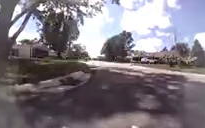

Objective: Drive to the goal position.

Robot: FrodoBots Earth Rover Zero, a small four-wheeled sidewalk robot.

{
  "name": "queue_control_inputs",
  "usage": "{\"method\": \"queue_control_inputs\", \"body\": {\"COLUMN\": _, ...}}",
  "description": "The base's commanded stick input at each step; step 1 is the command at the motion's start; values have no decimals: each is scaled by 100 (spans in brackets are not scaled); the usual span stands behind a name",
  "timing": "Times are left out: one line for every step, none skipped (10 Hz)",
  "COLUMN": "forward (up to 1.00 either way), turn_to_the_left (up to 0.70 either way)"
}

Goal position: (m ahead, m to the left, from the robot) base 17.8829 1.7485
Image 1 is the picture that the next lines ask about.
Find broad green tree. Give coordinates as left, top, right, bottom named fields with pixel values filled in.
left=99, top=30, right=137, bottom=63

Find small green tree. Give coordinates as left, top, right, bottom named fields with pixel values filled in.
left=68, top=43, right=91, bottom=61

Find grey asphalt road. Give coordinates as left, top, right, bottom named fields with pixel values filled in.
left=9, top=60, right=205, bottom=128

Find white car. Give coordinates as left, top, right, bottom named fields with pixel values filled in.
left=139, top=57, right=157, bottom=65

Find pale concrete driveway apron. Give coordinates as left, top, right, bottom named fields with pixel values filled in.
left=9, top=69, right=93, bottom=96

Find dark leafy tree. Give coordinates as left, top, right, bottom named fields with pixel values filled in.
left=36, top=0, right=105, bottom=60

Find grass lawn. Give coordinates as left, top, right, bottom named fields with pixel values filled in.
left=9, top=58, right=92, bottom=84

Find low house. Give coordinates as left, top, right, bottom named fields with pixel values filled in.
left=131, top=49, right=182, bottom=64

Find house with dark garage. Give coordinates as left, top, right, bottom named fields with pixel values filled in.
left=9, top=41, right=58, bottom=61

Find pale bushes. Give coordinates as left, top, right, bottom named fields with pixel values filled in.
left=159, top=54, right=199, bottom=68

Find grass verge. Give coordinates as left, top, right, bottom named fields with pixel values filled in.
left=133, top=62, right=205, bottom=76

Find dark conifer tree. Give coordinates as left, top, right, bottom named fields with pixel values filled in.
left=189, top=38, right=205, bottom=68

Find thick tree trunk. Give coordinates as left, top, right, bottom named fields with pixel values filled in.
left=0, top=0, right=44, bottom=85

